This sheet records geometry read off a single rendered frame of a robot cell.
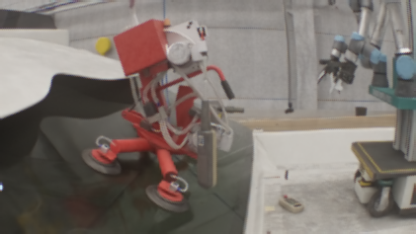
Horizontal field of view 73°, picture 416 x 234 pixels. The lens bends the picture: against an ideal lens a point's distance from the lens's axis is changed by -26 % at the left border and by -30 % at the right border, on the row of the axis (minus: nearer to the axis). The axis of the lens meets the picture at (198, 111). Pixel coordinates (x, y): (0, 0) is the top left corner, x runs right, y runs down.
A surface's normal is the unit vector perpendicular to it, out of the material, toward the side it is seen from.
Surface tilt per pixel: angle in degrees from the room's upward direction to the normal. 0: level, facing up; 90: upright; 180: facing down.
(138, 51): 90
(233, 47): 90
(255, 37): 90
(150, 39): 90
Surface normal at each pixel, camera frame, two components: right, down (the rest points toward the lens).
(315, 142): -0.20, 0.17
